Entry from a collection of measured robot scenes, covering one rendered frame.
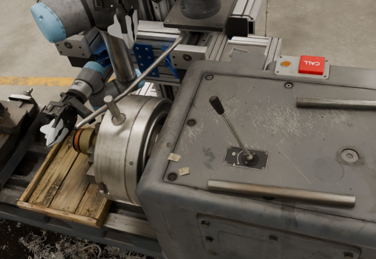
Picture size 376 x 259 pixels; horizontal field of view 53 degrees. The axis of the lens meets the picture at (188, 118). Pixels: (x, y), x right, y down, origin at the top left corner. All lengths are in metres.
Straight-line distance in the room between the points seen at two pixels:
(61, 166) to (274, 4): 2.62
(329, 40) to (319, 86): 2.21
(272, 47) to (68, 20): 1.83
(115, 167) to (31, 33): 3.07
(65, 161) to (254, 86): 0.77
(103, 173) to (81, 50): 0.68
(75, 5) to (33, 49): 2.60
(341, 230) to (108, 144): 0.57
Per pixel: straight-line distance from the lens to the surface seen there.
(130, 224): 1.24
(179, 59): 1.37
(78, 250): 1.59
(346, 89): 0.99
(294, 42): 3.14
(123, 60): 1.33
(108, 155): 0.98
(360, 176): 0.84
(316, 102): 0.92
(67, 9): 1.14
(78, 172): 1.39
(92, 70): 1.38
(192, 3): 1.38
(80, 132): 1.18
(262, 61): 1.05
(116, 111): 0.96
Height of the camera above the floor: 1.94
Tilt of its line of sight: 48 degrees down
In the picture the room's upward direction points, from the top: 12 degrees counter-clockwise
